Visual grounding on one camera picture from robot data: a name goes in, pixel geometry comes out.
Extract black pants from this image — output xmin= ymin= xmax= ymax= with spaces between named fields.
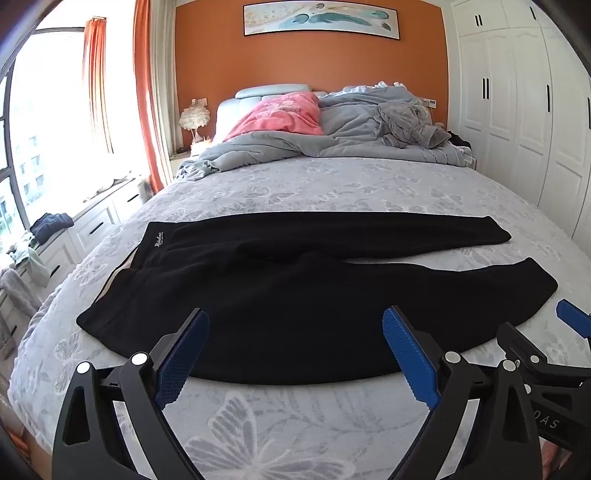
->
xmin=77 ymin=212 xmax=558 ymax=385

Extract grey butterfly bedspread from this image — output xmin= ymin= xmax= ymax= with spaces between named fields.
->
xmin=8 ymin=158 xmax=590 ymax=479

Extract grey knit garment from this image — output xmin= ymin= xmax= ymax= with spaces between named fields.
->
xmin=0 ymin=268 xmax=41 ymax=319

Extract white window seat cabinet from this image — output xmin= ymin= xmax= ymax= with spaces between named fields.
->
xmin=0 ymin=174 xmax=153 ymax=370

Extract navy folded garment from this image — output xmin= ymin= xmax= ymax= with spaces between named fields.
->
xmin=30 ymin=213 xmax=74 ymax=245

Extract white wardrobe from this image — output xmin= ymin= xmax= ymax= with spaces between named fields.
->
xmin=452 ymin=1 xmax=590 ymax=251

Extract grey crumpled garment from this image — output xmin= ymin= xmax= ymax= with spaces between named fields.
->
xmin=378 ymin=100 xmax=451 ymax=149

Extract grey duvet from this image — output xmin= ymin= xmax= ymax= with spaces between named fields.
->
xmin=177 ymin=84 xmax=476 ymax=180

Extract white nightstand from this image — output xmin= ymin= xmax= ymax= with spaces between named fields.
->
xmin=169 ymin=140 xmax=211 ymax=177

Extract white feather lamp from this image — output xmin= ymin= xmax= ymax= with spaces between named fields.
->
xmin=179 ymin=98 xmax=211 ymax=143

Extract pink pillow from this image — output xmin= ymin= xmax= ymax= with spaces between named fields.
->
xmin=224 ymin=91 xmax=324 ymax=141

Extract light blue headboard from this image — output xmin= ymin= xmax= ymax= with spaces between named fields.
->
xmin=213 ymin=84 xmax=311 ymax=143

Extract orange curtain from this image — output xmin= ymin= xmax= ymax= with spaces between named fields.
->
xmin=132 ymin=0 xmax=163 ymax=194

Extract framed feather painting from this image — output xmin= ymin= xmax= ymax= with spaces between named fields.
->
xmin=243 ymin=1 xmax=400 ymax=40

